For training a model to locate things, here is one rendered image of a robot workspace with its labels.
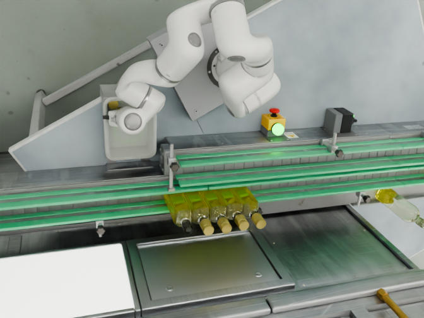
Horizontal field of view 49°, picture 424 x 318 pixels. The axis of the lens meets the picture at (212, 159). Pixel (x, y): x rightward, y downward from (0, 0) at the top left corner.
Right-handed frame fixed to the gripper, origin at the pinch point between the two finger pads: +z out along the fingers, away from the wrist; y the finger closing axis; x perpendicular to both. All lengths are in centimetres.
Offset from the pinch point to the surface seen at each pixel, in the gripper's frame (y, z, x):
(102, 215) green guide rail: -9.3, -6.1, -32.3
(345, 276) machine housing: 65, -35, -54
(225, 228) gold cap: 26, -28, -35
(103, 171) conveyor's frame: -7.3, 5.4, -19.7
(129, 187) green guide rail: 0.2, -4.1, -24.3
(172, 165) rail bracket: 12.9, -16.9, -15.6
